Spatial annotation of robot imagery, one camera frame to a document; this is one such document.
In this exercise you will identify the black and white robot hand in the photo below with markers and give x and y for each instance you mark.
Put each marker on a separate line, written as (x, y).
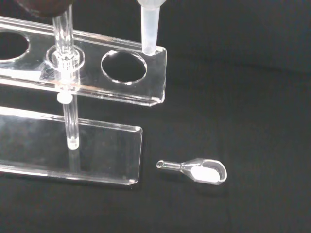
(43, 8)

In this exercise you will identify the clear acrylic funnel stand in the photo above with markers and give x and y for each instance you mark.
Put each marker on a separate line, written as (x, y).
(97, 72)

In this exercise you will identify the glass weighing funnel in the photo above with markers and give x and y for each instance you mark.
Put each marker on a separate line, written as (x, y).
(204, 173)

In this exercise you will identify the black bench cloth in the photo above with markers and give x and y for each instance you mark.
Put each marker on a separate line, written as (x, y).
(243, 97)

